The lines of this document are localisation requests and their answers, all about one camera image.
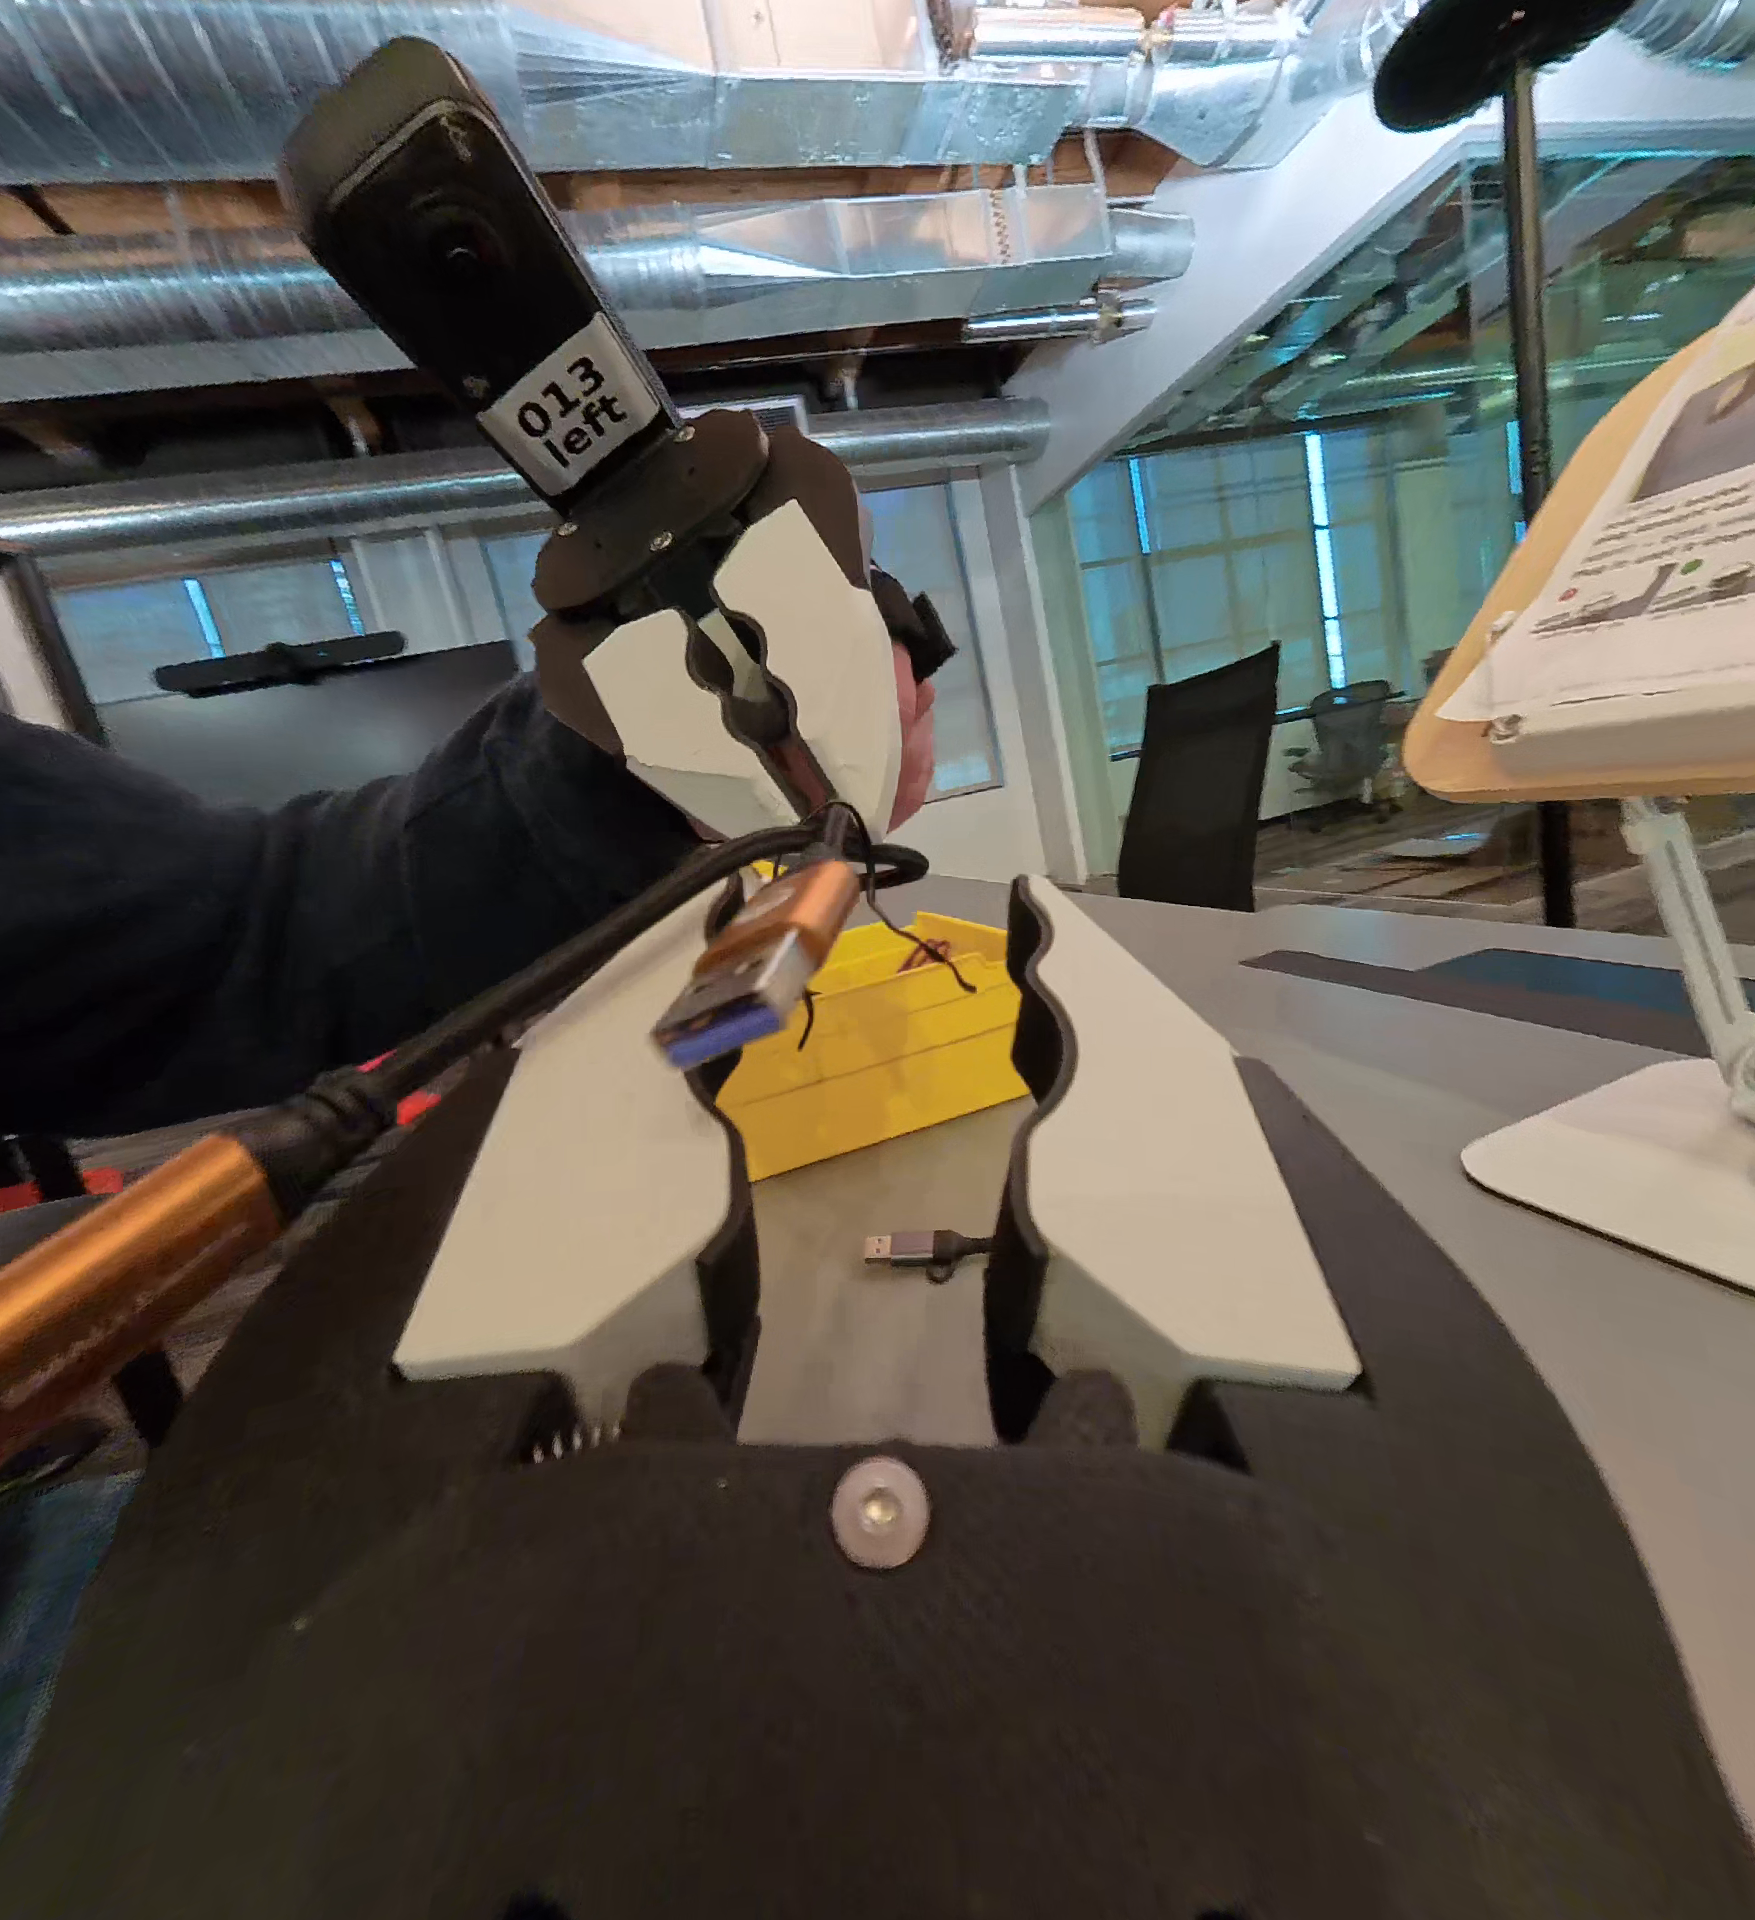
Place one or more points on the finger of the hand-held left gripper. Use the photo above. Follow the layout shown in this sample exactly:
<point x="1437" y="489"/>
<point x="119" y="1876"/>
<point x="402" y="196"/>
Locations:
<point x="666" y="721"/>
<point x="833" y="646"/>

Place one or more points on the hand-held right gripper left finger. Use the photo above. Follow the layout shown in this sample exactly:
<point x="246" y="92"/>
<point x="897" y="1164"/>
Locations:
<point x="592" y="1200"/>

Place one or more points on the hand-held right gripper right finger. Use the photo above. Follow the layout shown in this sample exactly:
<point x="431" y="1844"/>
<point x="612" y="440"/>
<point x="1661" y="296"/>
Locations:
<point x="1177" y="1231"/>

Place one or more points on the yellow plastic bin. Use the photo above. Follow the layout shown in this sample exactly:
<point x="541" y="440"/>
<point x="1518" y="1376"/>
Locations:
<point x="892" y="1080"/>

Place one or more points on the person's left forearm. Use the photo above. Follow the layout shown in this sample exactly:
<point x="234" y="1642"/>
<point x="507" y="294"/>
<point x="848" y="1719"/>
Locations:
<point x="216" y="900"/>

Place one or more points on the person's left hand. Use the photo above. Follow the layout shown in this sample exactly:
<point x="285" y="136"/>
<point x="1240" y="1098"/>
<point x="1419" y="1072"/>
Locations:
<point x="919" y="751"/>

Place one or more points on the black office chair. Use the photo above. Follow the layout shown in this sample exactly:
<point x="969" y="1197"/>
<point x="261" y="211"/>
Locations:
<point x="1202" y="780"/>

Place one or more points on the black video bar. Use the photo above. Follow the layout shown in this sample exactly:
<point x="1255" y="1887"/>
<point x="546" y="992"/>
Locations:
<point x="278" y="663"/>

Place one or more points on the white stand with wooden board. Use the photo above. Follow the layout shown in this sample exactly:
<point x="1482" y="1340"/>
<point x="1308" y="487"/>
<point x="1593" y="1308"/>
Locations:
<point x="1643" y="1185"/>

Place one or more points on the grey office chair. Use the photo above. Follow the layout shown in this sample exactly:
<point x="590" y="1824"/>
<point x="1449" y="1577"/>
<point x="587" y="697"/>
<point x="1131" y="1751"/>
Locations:
<point x="1350" y="742"/>

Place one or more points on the black pole with round disc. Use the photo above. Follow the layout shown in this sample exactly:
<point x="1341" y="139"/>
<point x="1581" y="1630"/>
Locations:
<point x="1499" y="52"/>

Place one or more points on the silver ventilation duct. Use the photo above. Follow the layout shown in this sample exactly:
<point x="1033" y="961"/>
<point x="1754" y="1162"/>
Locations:
<point x="368" y="284"/>
<point x="142" y="75"/>

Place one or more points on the black wall screen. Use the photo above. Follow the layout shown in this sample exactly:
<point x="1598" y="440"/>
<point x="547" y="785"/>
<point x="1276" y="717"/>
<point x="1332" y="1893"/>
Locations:
<point x="368" y="734"/>

